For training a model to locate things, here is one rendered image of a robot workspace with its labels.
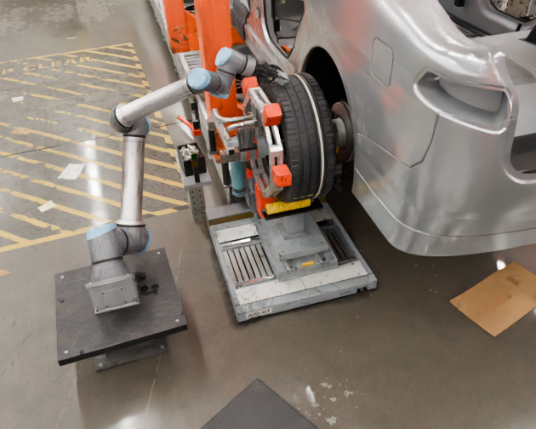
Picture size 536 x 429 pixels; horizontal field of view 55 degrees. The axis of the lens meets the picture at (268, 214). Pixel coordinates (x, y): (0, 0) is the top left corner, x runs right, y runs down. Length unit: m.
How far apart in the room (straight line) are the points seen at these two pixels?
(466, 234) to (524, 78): 1.33
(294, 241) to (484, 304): 1.12
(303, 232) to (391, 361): 0.89
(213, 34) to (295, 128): 0.75
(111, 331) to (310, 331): 1.04
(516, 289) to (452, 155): 1.59
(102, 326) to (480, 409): 1.83
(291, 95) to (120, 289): 1.25
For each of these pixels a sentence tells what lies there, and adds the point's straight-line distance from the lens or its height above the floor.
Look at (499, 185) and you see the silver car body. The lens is 1.98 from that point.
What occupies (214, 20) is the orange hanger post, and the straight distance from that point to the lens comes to 2.88.
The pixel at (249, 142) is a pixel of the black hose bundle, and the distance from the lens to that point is 2.49.
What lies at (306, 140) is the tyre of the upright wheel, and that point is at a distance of 2.47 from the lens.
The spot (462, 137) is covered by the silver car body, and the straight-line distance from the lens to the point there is 1.85.
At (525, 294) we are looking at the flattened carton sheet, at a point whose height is 0.01.
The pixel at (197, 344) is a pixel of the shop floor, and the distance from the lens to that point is 2.88.
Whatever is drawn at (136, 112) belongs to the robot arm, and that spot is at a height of 1.13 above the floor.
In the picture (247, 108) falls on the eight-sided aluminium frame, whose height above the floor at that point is 0.96.
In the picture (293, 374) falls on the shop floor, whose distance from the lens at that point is 2.73.
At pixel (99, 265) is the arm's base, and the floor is 0.53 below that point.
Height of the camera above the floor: 2.24
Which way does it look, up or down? 38 degrees down
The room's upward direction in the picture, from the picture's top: 2 degrees counter-clockwise
